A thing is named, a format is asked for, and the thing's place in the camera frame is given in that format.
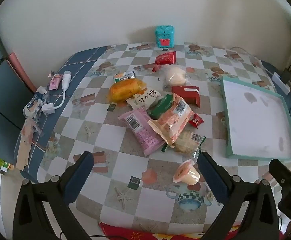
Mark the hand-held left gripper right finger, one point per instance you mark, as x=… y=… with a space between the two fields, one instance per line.
x=214 y=180

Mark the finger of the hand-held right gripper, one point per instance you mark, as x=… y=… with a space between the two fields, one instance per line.
x=281 y=171

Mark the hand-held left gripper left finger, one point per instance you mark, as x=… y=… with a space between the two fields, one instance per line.
x=79 y=180

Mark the jelly cup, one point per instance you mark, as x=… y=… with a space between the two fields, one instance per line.
x=189 y=176

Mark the teal shallow tray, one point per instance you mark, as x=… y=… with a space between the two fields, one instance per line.
x=253 y=120

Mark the peach snack packet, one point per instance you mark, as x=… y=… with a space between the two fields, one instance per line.
x=173 y=122

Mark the pink snack packet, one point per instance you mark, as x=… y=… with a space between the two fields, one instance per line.
x=143 y=130

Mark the red cardboard box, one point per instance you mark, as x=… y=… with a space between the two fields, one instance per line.
x=185 y=95

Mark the yellow cake packet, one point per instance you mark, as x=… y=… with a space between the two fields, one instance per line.
x=125 y=90

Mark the round bread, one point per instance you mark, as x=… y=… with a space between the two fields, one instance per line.
x=176 y=77

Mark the rice cracker packet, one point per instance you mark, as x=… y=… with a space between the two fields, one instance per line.
x=185 y=141

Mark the small red candy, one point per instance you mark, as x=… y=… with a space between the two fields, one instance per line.
x=196 y=121

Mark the torn beige paper strip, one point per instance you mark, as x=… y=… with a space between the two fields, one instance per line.
x=24 y=152

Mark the white plug adapter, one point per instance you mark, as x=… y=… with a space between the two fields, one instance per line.
x=48 y=108

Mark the red floral cloth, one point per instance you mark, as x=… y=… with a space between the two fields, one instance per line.
x=140 y=235

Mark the white power strip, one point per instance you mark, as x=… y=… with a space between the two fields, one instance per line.
x=280 y=82

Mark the crumpled blue white wrapper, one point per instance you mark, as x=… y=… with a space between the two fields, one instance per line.
x=34 y=102

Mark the black charger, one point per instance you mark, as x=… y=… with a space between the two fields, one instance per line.
x=286 y=76

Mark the small pink sachet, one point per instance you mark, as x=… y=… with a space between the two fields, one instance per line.
x=55 y=82

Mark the cream snack packet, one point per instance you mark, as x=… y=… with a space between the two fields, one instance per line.
x=145 y=97

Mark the green and white snack packet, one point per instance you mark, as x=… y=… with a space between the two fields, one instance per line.
x=125 y=77

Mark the red snack packet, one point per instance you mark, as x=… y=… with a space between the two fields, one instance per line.
x=165 y=58

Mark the teal toy box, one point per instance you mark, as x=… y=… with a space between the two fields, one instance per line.
x=164 y=36

